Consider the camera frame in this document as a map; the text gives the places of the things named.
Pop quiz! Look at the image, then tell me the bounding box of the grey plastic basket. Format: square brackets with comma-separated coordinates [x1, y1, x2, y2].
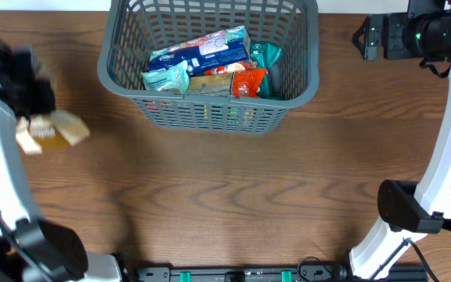
[97, 0, 319, 134]

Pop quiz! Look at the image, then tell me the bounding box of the green Nescafe 3in1 bag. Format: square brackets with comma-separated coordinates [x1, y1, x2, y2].
[204, 42, 283, 99]

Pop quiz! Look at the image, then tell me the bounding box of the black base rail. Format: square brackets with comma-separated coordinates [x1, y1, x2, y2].
[121, 256, 430, 282]

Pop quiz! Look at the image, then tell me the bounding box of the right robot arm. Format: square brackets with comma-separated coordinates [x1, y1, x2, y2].
[333, 0, 451, 281]

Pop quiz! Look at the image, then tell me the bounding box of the beige coffee bag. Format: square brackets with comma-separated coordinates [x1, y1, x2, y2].
[16, 110, 90, 154]

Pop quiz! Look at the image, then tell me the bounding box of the orange spaghetti packet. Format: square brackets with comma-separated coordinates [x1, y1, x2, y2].
[186, 69, 268, 98]

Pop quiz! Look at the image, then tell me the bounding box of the Kleenex tissue multipack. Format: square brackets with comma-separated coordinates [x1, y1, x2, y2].
[146, 26, 251, 75]

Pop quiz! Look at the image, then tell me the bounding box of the teal white small sachet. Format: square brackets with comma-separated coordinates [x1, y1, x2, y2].
[142, 60, 190, 92]

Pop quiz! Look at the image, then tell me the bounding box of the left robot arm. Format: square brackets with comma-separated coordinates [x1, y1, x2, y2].
[0, 41, 130, 282]

